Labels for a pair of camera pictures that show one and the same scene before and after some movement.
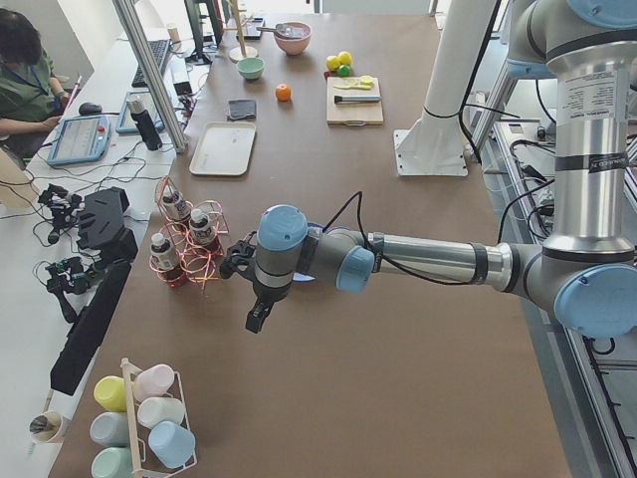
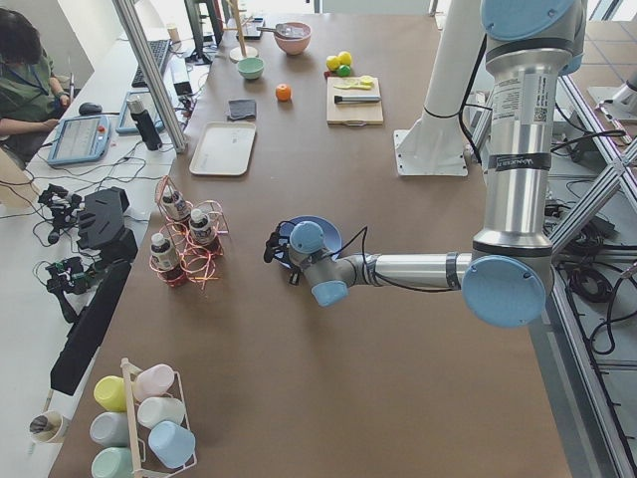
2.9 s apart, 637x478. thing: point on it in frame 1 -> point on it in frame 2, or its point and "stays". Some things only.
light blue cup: (172, 443) stays
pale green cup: (113, 462) stays
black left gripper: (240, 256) -> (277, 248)
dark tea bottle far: (175, 205) stays
